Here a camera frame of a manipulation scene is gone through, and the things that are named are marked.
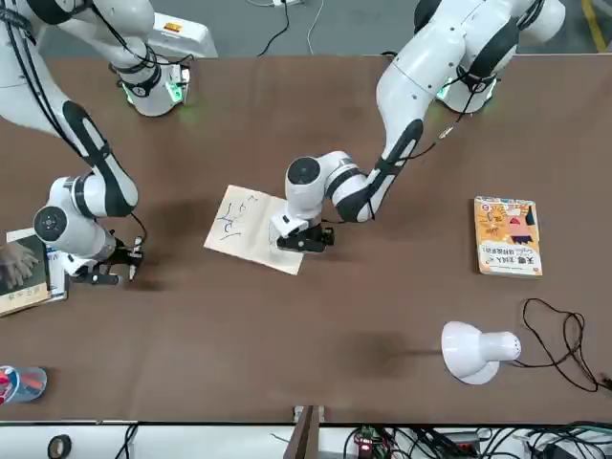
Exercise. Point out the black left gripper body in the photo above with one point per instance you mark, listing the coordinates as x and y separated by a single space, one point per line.
306 241

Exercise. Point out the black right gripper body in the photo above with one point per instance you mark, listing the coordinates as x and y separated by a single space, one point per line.
114 258

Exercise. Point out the lined paper notebook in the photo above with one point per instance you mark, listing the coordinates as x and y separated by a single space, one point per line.
239 225

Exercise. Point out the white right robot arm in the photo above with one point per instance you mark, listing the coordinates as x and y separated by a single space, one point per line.
19 72

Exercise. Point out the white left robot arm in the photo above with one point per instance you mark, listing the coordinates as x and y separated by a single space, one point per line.
430 62

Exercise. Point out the red marker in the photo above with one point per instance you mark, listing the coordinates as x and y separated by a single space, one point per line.
32 381

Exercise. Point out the blue marker white cap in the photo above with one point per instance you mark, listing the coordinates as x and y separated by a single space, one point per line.
7 382

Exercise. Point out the clear pen cup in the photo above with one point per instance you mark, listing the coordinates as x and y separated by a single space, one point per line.
36 394

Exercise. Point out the black tape roll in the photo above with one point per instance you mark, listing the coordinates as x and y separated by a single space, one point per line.
51 447

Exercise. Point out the orange illustrated book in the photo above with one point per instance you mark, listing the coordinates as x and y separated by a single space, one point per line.
507 239

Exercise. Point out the white desk lamp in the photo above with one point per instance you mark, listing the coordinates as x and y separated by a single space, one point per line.
478 351

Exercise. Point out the green circuit board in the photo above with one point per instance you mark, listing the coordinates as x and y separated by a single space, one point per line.
365 442

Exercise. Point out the white box orange label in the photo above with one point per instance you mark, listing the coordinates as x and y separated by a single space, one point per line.
191 36

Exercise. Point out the white power strip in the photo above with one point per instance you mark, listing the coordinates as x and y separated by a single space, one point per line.
279 3

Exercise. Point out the aluminium frame post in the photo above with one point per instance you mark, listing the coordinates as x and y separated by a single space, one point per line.
306 440

